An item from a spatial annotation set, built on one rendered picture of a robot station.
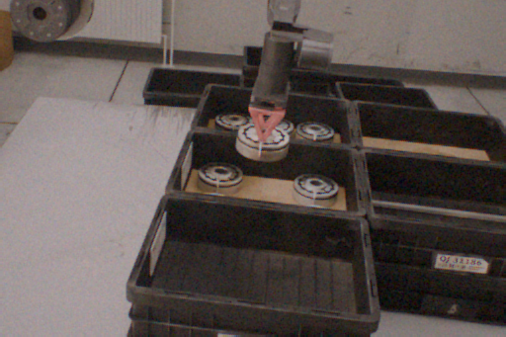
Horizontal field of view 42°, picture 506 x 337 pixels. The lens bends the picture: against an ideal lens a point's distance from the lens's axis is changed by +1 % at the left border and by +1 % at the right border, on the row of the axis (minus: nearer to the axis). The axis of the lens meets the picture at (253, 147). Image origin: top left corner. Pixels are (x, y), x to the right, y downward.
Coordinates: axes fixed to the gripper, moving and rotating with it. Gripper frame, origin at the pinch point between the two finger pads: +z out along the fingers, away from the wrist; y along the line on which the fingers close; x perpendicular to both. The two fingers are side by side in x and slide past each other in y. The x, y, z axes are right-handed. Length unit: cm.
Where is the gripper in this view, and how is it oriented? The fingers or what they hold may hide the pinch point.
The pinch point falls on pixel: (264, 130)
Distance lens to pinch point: 129.5
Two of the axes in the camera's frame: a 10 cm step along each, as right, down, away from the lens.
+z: -1.5, 8.7, 4.7
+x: -9.8, -1.8, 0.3
